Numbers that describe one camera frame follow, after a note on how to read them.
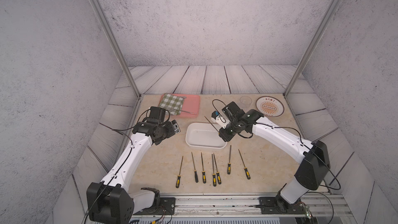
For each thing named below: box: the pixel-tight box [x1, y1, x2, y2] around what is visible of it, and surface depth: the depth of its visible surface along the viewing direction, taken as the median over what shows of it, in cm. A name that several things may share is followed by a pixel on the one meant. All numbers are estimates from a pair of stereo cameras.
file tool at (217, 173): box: [212, 152, 222, 185], surface depth 82 cm
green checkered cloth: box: [159, 92, 187, 116], surface depth 117 cm
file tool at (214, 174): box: [211, 153, 217, 187], surface depth 83 cm
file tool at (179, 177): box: [175, 155, 184, 189], surface depth 82 cm
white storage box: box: [185, 122, 228, 149], surface depth 92 cm
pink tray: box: [158, 93, 201, 118], surface depth 117 cm
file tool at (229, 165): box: [227, 145, 232, 175], surface depth 88 cm
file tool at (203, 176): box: [200, 151, 207, 184], surface depth 82 cm
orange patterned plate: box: [256, 95, 285, 118], surface depth 115 cm
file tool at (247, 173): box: [238, 148, 251, 180], surface depth 84 cm
